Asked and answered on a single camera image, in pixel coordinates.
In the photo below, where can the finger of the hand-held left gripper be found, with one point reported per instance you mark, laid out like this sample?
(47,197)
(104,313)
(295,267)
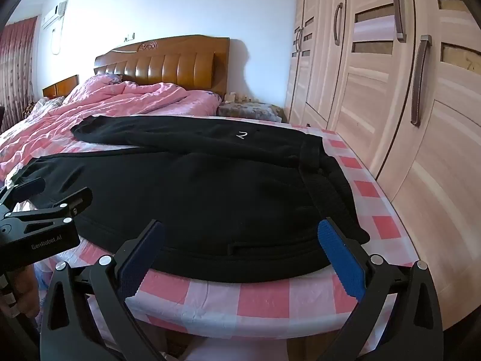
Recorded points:
(64,208)
(30,188)

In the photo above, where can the wooden padded headboard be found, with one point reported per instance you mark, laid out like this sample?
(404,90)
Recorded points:
(169,64)

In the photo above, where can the light wooden wardrobe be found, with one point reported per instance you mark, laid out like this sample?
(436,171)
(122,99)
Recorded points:
(432,180)

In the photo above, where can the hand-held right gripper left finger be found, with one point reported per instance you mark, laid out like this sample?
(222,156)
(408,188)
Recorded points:
(144,248)

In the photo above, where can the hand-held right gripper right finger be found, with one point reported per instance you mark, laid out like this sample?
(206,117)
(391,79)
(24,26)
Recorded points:
(342,255)

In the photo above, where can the dark red patterned curtain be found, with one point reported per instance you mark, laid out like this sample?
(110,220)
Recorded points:
(17,71)

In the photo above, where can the wall socket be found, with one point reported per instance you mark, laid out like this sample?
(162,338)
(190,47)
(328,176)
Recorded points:
(129,38)

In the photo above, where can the pink checked bed sheet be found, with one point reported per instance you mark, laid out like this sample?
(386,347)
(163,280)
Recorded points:
(263,301)

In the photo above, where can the pink quilt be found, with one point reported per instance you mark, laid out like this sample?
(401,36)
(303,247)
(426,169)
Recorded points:
(112,101)

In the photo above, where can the floral pillow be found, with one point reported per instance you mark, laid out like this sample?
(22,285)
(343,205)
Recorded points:
(41,107)

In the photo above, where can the white air conditioner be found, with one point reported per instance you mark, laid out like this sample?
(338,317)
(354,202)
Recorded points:
(54,15)

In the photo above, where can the black sweatshirt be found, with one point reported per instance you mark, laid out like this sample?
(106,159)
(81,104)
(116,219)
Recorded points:
(206,195)

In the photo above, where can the person's left hand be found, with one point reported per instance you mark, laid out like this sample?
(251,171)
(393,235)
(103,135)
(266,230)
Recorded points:
(26,289)

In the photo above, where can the floral covered bedside cabinet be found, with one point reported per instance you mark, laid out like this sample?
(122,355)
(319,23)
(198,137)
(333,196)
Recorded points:
(251,112)

